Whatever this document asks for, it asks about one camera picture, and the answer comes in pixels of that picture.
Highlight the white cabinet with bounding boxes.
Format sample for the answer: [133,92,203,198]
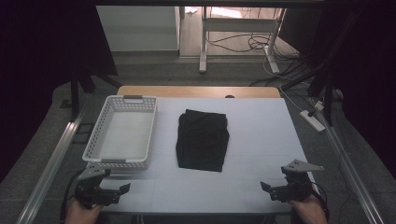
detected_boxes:
[95,6,182,52]

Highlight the person's right hand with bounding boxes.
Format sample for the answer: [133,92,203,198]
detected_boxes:
[288,194,330,224]

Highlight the dark right gripper cable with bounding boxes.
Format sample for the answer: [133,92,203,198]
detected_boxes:
[309,181,331,222]

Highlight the black cloth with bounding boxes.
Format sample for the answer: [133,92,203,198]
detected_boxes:
[175,108,231,173]

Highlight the white power strip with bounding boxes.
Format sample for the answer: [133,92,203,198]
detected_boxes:
[299,109,327,133]

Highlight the black metal stand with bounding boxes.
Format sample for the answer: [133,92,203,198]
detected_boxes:
[280,12,359,127]
[68,60,123,123]

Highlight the person's left hand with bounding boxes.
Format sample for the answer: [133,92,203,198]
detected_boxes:
[64,199,105,224]

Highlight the white perforated plastic basket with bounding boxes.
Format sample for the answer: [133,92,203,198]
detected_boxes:
[81,94,158,172]

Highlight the white metal desk frame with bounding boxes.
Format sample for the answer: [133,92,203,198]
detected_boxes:
[198,6,288,75]

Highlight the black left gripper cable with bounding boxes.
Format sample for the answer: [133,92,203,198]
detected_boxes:
[60,168,87,224]

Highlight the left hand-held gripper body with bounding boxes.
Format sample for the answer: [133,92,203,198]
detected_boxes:
[74,163,121,208]

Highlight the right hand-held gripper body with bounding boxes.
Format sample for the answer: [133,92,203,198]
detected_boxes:
[268,159,325,203]

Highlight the white floor cable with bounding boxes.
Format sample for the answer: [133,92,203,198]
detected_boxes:
[262,55,314,114]

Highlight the black floor cables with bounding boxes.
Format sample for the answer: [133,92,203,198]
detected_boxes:
[205,32,301,63]

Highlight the aluminium rail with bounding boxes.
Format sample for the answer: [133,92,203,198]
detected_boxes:
[15,106,88,224]
[309,97,386,224]

